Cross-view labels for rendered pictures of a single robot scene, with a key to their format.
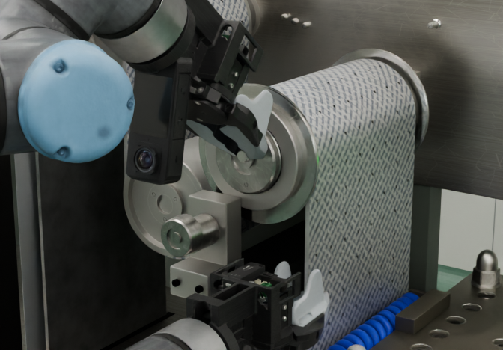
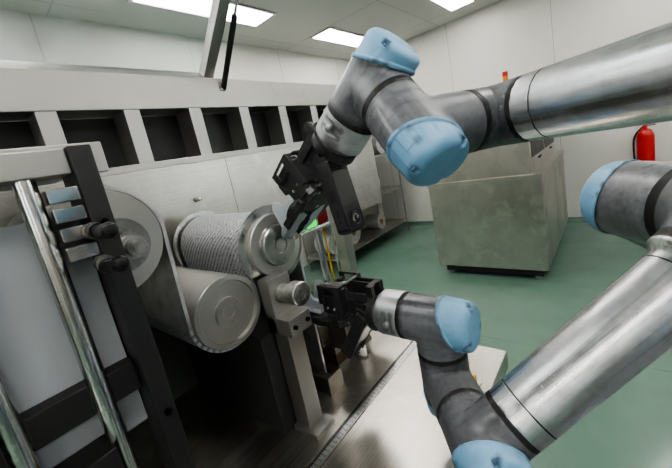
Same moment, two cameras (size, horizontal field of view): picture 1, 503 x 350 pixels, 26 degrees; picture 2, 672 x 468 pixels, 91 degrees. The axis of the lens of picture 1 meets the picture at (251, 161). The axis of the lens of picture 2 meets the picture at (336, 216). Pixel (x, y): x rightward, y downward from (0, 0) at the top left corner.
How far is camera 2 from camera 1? 1.07 m
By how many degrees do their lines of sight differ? 81
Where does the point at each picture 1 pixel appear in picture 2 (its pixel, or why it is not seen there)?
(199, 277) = (305, 312)
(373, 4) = (159, 201)
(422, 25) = (189, 202)
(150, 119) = (348, 194)
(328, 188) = not seen: hidden behind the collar
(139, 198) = (206, 324)
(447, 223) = not seen: outside the picture
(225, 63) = not seen: hidden behind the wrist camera
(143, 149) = (353, 212)
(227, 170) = (273, 256)
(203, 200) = (276, 277)
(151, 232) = (222, 340)
